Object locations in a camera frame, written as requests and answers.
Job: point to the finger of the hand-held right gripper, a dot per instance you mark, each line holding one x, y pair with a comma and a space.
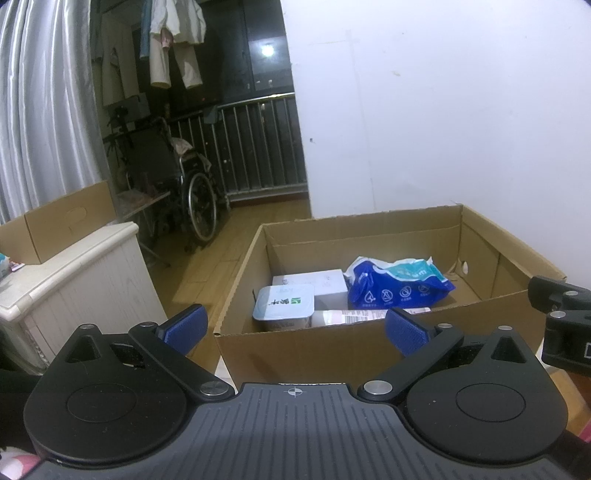
549, 290
565, 339

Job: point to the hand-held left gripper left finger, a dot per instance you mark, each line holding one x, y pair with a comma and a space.
187, 330

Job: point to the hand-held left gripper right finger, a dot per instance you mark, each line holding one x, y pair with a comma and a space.
406, 330

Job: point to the blue and teal wipes packet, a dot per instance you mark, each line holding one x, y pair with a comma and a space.
383, 290

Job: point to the pink lotion tube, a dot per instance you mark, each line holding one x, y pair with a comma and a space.
351, 316

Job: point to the white rectangular carton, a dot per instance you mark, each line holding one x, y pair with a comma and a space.
318, 284

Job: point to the white yogurt cup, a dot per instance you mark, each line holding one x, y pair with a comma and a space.
284, 302

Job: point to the large cardboard box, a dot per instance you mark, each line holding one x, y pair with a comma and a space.
300, 360

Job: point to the white cabinet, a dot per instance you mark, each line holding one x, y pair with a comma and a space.
92, 286

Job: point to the small folding table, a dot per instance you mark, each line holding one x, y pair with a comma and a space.
138, 199

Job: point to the black wheelchair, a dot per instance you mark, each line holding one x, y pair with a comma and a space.
150, 157

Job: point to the small colourful packet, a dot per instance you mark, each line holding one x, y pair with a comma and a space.
7, 265

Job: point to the metal balcony railing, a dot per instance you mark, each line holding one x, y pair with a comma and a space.
258, 147

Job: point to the grey cloth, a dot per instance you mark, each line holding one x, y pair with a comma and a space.
211, 115

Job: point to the pink patterned cloth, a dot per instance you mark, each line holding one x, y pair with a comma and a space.
14, 464

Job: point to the grey curtain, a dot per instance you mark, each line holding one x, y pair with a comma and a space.
46, 115

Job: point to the beige hanging t-shirt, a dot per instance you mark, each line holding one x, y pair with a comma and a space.
115, 74

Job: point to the white hanging shirt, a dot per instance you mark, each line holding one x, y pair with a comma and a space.
180, 27

